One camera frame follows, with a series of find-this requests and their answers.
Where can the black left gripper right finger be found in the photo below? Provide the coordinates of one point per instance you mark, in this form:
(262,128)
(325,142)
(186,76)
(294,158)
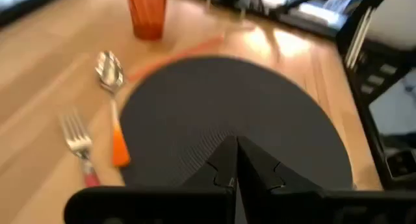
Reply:
(260,172)

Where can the orange faceted plastic cup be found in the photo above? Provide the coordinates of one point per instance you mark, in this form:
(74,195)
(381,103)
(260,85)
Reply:
(148,13)

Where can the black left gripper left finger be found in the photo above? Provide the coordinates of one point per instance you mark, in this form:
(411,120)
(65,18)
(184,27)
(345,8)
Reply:
(224,165)

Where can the round dark woven placemat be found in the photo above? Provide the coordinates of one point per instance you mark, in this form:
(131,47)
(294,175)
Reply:
(227,100)

